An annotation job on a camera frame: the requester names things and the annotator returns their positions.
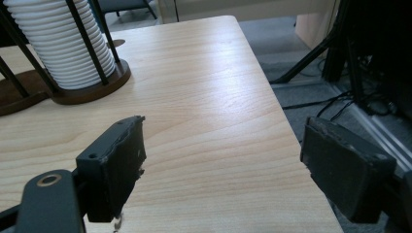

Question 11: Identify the stack of white cups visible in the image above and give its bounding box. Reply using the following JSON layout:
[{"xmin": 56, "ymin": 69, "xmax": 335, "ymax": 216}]
[{"xmin": 2, "ymin": 0, "xmax": 117, "ymax": 91}]

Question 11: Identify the black floor cable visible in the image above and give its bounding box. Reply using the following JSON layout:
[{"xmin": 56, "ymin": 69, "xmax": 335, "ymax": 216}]
[{"xmin": 281, "ymin": 91, "xmax": 359, "ymax": 121}]

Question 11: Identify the dark furniture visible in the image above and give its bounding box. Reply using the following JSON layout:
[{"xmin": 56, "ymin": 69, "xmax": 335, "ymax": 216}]
[{"xmin": 96, "ymin": 0, "xmax": 158, "ymax": 21}]

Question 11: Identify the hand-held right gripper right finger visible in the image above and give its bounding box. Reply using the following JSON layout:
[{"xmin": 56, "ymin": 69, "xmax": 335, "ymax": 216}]
[{"xmin": 299, "ymin": 116, "xmax": 398, "ymax": 224}]

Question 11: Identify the brown wire cup holder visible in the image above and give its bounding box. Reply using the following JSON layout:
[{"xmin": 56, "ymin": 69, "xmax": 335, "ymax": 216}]
[{"xmin": 0, "ymin": 0, "xmax": 132, "ymax": 117}]

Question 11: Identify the black tripod stand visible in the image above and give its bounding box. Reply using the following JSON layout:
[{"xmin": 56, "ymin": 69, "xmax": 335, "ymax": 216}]
[{"xmin": 270, "ymin": 0, "xmax": 368, "ymax": 108}]

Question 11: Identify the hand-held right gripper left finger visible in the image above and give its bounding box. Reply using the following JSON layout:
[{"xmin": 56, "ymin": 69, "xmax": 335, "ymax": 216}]
[{"xmin": 76, "ymin": 115, "xmax": 147, "ymax": 224}]

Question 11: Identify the metal floor rail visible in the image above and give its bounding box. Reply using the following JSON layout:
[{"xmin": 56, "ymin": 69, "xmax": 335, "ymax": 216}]
[{"xmin": 334, "ymin": 81, "xmax": 412, "ymax": 178}]

